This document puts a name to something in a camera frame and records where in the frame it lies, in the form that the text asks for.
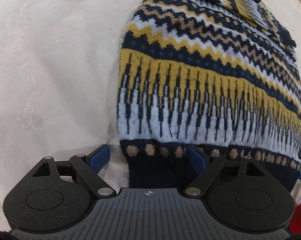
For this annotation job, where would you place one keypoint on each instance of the cream embroidered bedspread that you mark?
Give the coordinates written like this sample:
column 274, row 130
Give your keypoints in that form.
column 58, row 84

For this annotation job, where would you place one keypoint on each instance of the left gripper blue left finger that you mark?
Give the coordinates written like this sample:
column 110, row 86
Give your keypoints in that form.
column 99, row 158

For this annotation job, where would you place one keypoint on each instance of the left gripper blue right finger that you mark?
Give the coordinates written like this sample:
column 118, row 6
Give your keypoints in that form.
column 198, row 159

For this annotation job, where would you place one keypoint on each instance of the navy yellow patterned knit sweater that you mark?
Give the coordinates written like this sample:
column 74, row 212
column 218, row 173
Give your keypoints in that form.
column 217, row 74

